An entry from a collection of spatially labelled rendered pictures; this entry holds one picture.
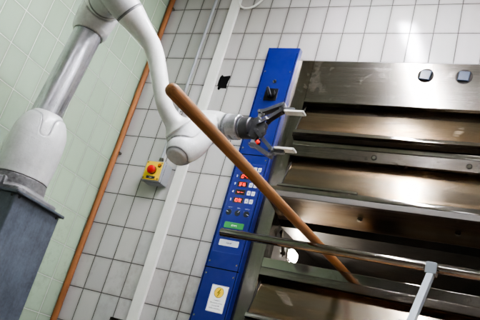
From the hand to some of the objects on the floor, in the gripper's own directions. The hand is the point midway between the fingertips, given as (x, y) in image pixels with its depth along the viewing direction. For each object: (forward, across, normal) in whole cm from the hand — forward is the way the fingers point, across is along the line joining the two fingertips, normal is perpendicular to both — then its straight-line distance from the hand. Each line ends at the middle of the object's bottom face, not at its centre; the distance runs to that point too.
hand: (296, 131), depth 201 cm
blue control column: (-41, +148, -148) cm, 214 cm away
